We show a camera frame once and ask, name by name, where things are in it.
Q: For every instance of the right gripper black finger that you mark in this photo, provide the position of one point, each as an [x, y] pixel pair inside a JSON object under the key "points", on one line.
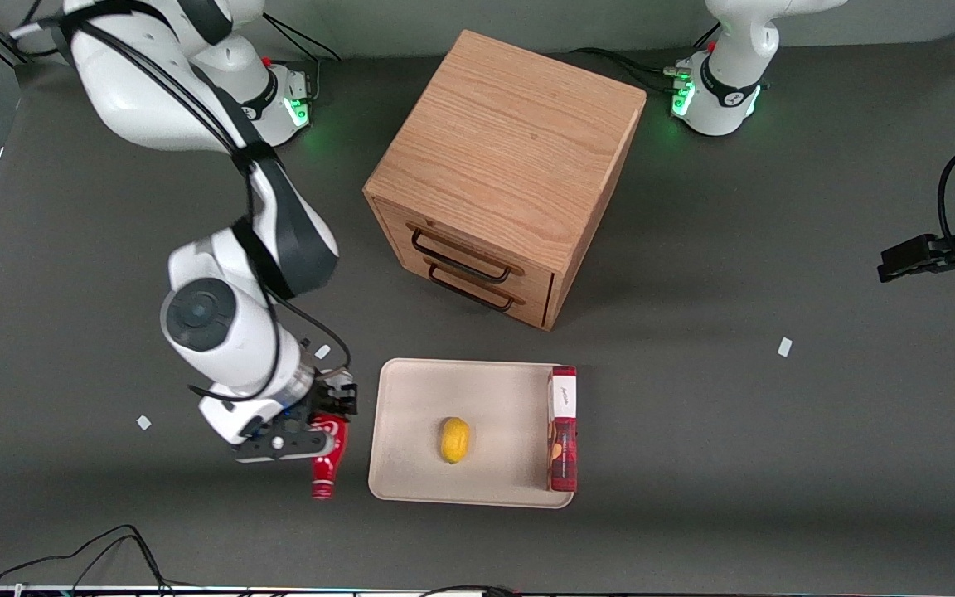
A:
{"points": [[278, 444], [338, 398]]}

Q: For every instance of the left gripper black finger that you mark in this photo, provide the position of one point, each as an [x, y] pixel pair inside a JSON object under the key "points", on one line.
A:
{"points": [[917, 257]]}

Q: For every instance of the red coca-cola aluminium bottle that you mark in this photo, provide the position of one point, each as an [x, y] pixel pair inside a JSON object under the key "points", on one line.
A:
{"points": [[325, 474]]}

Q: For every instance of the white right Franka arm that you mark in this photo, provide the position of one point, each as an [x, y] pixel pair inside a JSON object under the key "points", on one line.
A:
{"points": [[229, 332]]}

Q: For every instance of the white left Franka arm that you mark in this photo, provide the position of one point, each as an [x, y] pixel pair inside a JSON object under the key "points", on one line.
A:
{"points": [[722, 83]]}

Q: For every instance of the beige rectangular plastic tray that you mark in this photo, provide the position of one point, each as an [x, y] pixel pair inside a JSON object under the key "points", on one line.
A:
{"points": [[411, 448]]}

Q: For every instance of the yellow lemon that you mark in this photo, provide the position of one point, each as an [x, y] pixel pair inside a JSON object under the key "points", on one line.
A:
{"points": [[455, 440]]}

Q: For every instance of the wooden upper drawer front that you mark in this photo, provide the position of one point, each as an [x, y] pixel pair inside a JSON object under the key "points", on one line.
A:
{"points": [[395, 222]]}

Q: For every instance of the wooden drawer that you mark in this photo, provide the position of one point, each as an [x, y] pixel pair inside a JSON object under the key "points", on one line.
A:
{"points": [[395, 222], [531, 308]]}

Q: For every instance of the wooden lower drawer front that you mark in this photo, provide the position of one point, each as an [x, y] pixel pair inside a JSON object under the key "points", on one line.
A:
{"points": [[531, 308]]}

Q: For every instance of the red snack box white label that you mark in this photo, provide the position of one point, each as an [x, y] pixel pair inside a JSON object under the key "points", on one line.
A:
{"points": [[563, 448]]}

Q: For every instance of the wooden two-drawer cabinet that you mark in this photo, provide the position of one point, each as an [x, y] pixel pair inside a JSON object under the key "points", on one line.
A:
{"points": [[511, 141]]}

